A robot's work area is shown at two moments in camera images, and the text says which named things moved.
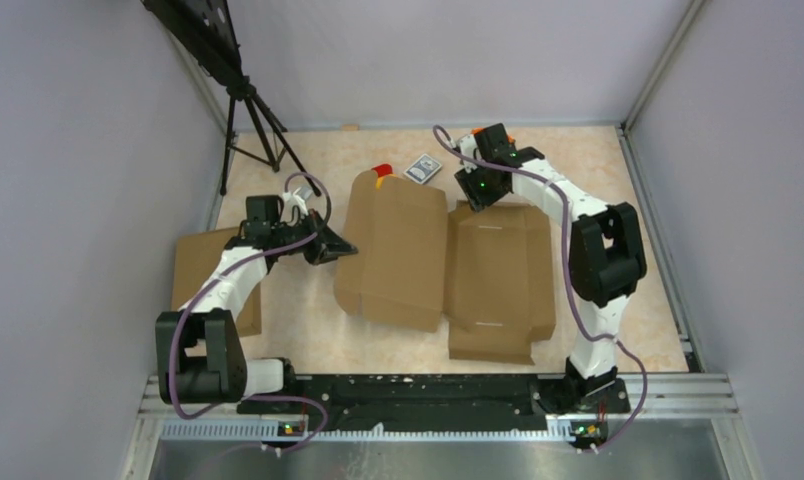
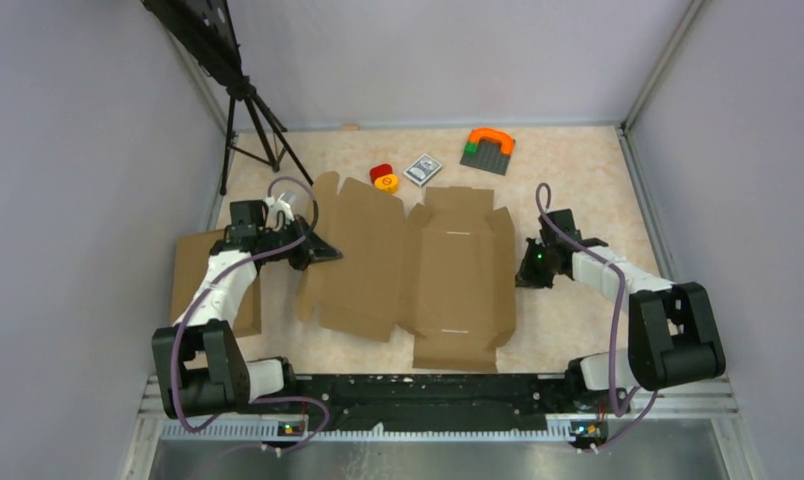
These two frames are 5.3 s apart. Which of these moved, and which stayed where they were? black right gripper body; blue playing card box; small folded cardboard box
Moved: black right gripper body
Stayed: small folded cardboard box; blue playing card box
